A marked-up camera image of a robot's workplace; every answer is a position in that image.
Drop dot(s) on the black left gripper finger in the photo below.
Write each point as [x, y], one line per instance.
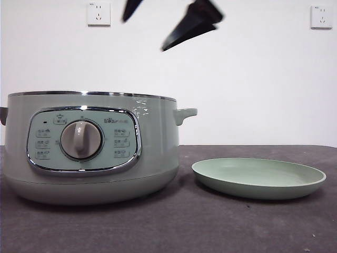
[132, 9]

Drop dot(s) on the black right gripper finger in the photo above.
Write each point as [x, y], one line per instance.
[194, 26]

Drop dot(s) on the pale green electric steamer pot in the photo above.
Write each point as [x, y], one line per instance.
[158, 147]

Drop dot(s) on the pale green round plate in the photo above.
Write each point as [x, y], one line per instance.
[258, 182]

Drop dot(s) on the white wall socket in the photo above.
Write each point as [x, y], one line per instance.
[321, 17]
[99, 14]

